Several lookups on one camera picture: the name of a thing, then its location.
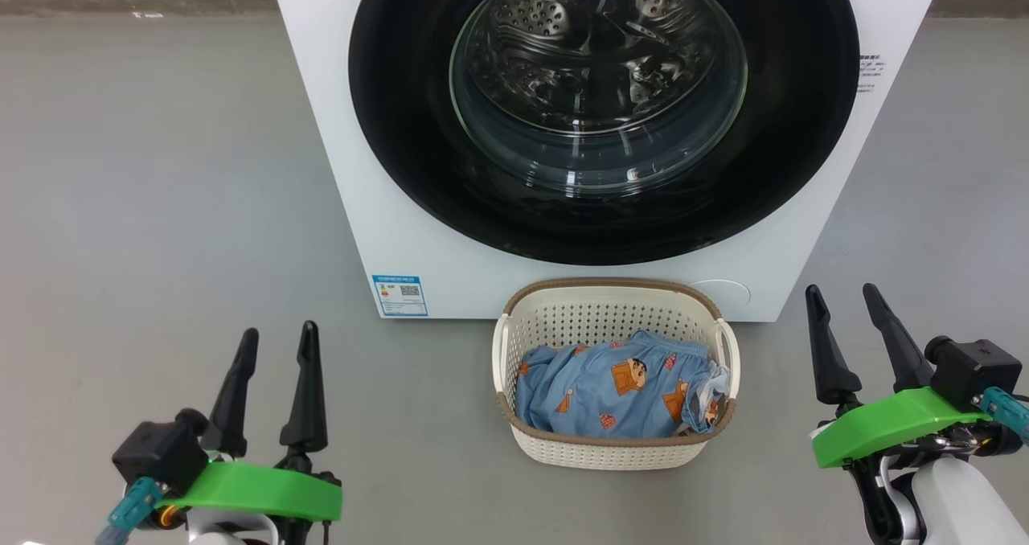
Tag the cream perforated laundry basket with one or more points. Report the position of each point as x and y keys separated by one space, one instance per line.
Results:
x=603 y=320

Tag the blue energy label sticker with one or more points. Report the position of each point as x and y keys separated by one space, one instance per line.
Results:
x=399 y=296

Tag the black round glass machine door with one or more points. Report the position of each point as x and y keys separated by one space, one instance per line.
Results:
x=402 y=127

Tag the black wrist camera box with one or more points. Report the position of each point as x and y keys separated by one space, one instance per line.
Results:
x=977 y=372
x=157 y=452

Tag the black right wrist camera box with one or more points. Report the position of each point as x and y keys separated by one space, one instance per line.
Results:
x=977 y=372

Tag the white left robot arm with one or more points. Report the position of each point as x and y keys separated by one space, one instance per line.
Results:
x=225 y=529

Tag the round white filter cover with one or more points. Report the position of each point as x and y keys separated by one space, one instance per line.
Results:
x=723 y=293

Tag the white washing machine body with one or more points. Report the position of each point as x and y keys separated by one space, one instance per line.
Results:
x=362 y=167

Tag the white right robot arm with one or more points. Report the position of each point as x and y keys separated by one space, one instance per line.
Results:
x=965 y=505

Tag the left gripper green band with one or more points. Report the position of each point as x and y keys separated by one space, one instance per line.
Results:
x=257 y=490

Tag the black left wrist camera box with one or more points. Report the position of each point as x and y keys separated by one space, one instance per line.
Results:
x=157 y=452

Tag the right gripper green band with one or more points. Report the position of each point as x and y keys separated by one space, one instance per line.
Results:
x=892 y=424

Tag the blue cartoon print garment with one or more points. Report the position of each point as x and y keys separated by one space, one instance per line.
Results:
x=595 y=392

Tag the steel perforated washing drum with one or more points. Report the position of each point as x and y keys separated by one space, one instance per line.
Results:
x=563 y=38

